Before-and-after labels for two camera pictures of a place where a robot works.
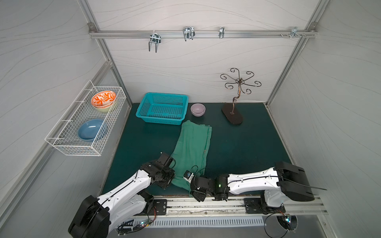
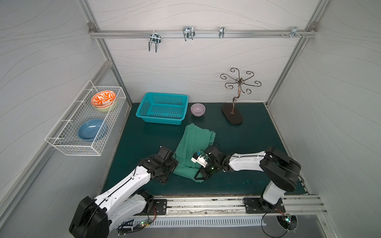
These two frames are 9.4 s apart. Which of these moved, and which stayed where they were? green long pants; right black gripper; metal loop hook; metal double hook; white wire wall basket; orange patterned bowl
Moved: green long pants; right black gripper
Stayed: metal loop hook; metal double hook; white wire wall basket; orange patterned bowl
